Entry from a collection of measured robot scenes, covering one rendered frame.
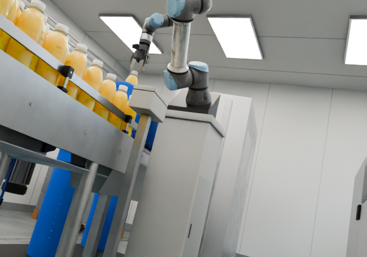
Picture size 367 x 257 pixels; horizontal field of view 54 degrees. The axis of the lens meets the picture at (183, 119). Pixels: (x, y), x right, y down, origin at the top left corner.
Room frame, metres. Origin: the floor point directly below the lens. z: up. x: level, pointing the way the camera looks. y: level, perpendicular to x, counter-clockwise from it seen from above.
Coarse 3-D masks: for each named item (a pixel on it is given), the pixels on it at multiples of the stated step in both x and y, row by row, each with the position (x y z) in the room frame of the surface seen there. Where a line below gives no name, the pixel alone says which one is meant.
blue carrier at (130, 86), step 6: (120, 84) 1.86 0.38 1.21; (126, 84) 1.85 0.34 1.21; (132, 84) 1.84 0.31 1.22; (132, 90) 1.84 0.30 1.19; (138, 120) 1.85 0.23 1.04; (150, 126) 2.01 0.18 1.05; (156, 126) 2.09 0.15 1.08; (150, 132) 2.06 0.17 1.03; (150, 138) 2.13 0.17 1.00; (150, 144) 2.21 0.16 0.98
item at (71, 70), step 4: (64, 68) 1.05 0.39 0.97; (68, 68) 1.05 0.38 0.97; (72, 68) 1.06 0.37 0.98; (64, 72) 1.05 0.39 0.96; (68, 72) 1.05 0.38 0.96; (72, 72) 1.06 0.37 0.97; (64, 76) 1.06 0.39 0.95; (68, 76) 1.05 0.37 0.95; (72, 76) 1.07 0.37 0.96; (64, 80) 1.05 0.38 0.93; (64, 84) 1.05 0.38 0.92; (60, 88) 1.04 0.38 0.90; (64, 88) 1.05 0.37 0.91
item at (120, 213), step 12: (144, 120) 1.51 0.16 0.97; (144, 132) 1.51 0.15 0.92; (144, 144) 1.54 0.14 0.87; (132, 156) 1.52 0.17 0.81; (132, 168) 1.51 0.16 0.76; (132, 180) 1.51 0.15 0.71; (120, 192) 1.52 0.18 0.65; (120, 204) 1.52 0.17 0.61; (120, 216) 1.51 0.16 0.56; (120, 228) 1.52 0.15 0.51; (108, 240) 1.52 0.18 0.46; (108, 252) 1.51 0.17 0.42
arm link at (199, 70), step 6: (192, 66) 1.84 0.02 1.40; (198, 66) 1.83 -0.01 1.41; (204, 66) 1.84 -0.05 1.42; (192, 72) 1.84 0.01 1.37; (198, 72) 1.85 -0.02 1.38; (204, 72) 1.86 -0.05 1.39; (192, 78) 1.85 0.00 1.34; (198, 78) 1.87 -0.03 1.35; (204, 78) 1.88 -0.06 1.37; (192, 84) 1.88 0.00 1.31; (198, 84) 1.90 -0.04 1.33; (204, 84) 1.91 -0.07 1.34
